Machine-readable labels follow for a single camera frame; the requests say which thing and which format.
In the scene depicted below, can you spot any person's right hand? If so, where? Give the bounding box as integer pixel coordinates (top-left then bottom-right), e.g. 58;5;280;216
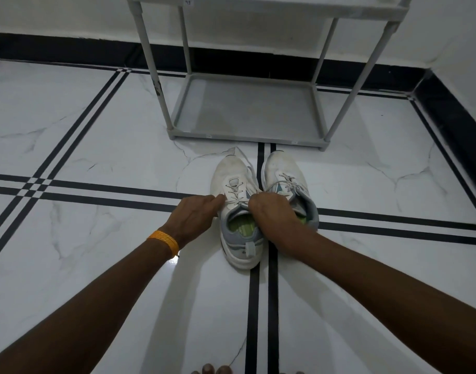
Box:
247;191;302;248

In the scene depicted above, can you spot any orange wristband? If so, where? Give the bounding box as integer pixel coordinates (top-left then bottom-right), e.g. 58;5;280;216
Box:
147;228;180;258

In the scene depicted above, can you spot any white grey sneaker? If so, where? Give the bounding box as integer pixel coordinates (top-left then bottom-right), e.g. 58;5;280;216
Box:
261;150;320;231
210;153;267;271

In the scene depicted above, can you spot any person's bare foot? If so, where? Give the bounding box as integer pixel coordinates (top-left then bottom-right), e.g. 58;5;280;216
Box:
191;363;234;374

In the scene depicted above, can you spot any grey metal shoe rack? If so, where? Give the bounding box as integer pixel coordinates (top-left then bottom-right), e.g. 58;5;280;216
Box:
124;0;415;152

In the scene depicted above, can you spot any person's right forearm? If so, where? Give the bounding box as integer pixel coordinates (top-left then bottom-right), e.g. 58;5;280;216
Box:
279;229;476;374

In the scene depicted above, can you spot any person's left hand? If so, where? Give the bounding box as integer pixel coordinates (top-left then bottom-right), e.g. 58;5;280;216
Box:
159;194;227;250

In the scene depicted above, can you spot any person's left forearm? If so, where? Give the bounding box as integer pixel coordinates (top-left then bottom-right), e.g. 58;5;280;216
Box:
0;237;175;374

